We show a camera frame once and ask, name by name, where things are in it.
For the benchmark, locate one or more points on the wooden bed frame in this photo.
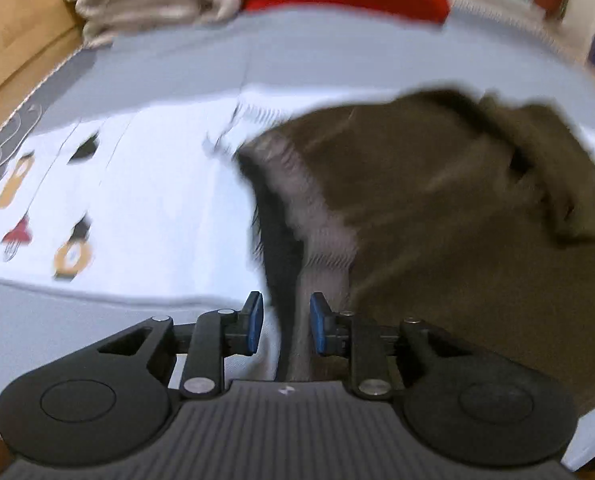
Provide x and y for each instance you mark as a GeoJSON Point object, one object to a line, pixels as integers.
{"type": "Point", "coordinates": [17, 35]}

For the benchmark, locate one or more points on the white printed cloth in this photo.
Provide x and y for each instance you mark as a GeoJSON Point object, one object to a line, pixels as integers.
{"type": "Point", "coordinates": [147, 210]}

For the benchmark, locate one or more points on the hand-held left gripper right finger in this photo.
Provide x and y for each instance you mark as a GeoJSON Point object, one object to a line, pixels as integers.
{"type": "Point", "coordinates": [320, 324]}

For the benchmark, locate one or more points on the grey bed sheet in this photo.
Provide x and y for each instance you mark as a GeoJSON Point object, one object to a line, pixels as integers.
{"type": "Point", "coordinates": [297, 55]}

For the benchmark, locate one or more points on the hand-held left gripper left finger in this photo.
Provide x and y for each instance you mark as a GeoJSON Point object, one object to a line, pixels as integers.
{"type": "Point", "coordinates": [255, 324]}

